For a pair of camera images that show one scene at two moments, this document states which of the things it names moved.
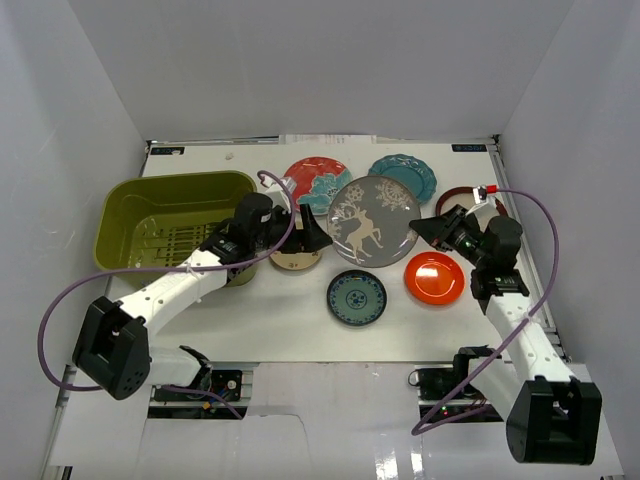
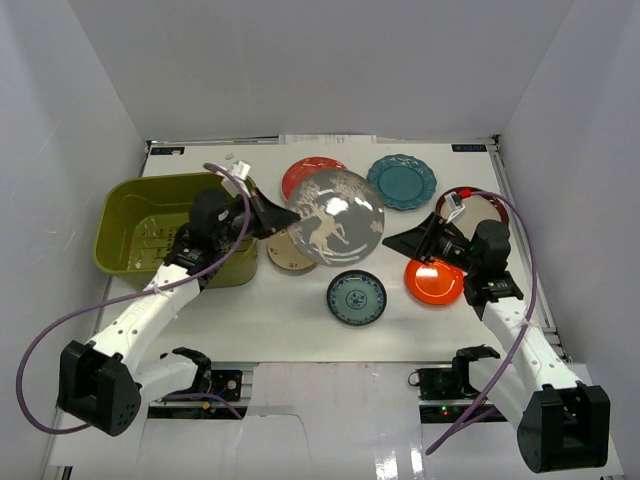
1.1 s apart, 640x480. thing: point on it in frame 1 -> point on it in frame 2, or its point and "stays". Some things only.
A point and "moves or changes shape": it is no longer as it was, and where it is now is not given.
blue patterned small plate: (356, 297) stays
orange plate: (434, 278) stays
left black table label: (167, 150) stays
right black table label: (469, 148) stays
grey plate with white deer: (369, 221) moves or changes shape
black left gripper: (298, 229) -> (255, 215)
